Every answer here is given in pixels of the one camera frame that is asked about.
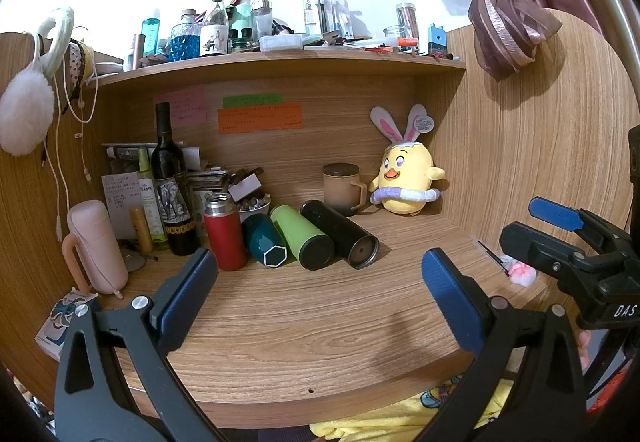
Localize black thermos tumbler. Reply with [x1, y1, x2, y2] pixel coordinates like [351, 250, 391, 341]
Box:
[300, 200, 380, 269]

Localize teal hexagonal cup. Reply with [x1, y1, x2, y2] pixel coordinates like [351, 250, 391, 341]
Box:
[242, 214, 288, 267]

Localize black pen with pink charm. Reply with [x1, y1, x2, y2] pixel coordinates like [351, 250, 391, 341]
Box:
[476, 239, 537, 288]

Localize cartoon card packet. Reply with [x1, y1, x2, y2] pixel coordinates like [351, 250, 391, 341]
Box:
[35, 288, 98, 362]

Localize yellow tube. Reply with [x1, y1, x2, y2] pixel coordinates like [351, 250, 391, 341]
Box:
[129, 207, 153, 254]

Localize yellow cartoon cloth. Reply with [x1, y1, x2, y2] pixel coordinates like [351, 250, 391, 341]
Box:
[309, 375, 516, 442]

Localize yellow chick plush toy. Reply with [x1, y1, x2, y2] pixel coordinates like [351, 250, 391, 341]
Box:
[369, 104, 445, 215]

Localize red thermos bottle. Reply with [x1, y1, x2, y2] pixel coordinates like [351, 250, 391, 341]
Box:
[204, 193, 248, 272]

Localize white paper note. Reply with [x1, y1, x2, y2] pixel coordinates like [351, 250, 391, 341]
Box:
[101, 172, 142, 240]

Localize dark wine bottle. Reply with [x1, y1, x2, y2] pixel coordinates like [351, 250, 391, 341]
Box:
[151, 102, 201, 257]

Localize green lotion bottle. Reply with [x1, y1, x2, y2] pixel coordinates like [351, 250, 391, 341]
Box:
[138, 146, 167, 243]

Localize beige lidded mug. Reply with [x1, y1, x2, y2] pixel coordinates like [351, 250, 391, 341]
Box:
[322, 162, 368, 217]

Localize blue pencil sharpener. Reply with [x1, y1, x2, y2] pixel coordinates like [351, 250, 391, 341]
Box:
[427, 24, 448, 56]

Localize white bowl of trinkets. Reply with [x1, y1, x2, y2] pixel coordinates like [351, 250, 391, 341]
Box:
[239, 194, 271, 222]

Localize green thermos tumbler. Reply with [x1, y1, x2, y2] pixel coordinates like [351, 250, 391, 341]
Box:
[270, 205, 334, 271]

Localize small white box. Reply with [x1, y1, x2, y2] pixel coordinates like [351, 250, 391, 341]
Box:
[228, 173, 262, 202]

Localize pink sticky note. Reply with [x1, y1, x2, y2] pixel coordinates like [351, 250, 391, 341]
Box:
[154, 86, 206, 128]

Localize white fluffy earmuffs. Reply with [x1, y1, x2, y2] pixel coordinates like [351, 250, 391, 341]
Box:
[1, 7, 75, 157]

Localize orange sticky note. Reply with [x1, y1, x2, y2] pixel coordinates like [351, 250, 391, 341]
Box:
[217, 102, 304, 134]

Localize green sticky note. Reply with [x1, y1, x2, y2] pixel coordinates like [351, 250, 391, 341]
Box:
[222, 93, 282, 109]

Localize blue glass jar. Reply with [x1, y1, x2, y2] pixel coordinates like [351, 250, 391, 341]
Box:
[168, 8, 201, 61]

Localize teal slim bottle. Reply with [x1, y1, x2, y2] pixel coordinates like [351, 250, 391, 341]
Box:
[141, 16, 160, 56]

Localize white labelled liquor bottle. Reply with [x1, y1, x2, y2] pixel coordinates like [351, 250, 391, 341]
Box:
[200, 0, 229, 57]

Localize green spray bottle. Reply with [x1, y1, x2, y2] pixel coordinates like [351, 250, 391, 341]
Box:
[229, 0, 253, 50]

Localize pink handled bottle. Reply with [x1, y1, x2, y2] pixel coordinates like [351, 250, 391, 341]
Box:
[62, 200, 128, 299]

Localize white charging cable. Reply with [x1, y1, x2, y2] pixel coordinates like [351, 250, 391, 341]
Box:
[41, 33, 100, 243]

